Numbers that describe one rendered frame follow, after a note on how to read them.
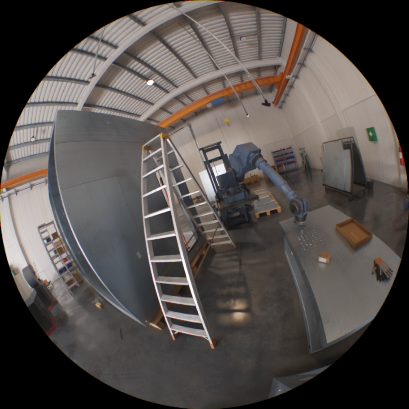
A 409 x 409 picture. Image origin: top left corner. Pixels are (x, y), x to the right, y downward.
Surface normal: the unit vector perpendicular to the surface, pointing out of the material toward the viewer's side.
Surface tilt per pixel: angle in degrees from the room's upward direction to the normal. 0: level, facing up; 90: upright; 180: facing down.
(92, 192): 90
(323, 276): 0
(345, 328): 0
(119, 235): 90
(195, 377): 0
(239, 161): 76
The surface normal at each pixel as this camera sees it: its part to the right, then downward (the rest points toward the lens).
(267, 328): -0.34, -0.92
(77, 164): 0.88, -0.25
